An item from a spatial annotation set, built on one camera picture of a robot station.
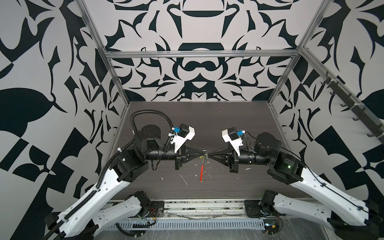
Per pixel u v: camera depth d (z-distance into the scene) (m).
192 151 0.50
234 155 0.49
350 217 0.40
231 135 0.47
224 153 0.51
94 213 0.40
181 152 0.47
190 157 0.52
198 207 0.76
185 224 0.65
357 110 0.59
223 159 0.52
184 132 0.44
